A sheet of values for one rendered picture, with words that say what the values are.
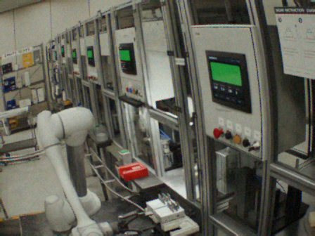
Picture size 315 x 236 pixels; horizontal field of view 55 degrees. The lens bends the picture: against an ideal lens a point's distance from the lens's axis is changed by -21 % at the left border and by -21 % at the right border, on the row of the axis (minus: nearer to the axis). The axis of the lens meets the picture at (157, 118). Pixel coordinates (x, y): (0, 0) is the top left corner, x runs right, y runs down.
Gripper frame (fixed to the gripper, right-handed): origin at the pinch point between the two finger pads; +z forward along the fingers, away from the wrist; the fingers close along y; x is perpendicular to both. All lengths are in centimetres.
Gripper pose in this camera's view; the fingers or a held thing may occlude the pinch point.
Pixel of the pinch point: (148, 220)
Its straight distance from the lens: 178.5
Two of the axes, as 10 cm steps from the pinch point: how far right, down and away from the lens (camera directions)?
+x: -3.6, -1.8, 9.1
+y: -1.3, -9.6, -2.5
